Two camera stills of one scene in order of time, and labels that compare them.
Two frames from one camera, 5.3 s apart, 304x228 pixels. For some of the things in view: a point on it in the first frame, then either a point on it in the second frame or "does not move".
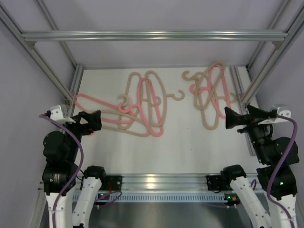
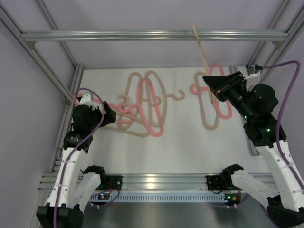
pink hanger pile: x=228 y=98 does not move
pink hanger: x=119 y=107 does not move
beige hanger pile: x=126 y=96 does not move
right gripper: x=248 y=122 -> x=230 y=86
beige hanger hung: x=197 y=78 -> x=206 y=67
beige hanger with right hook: x=166 y=96 does not move
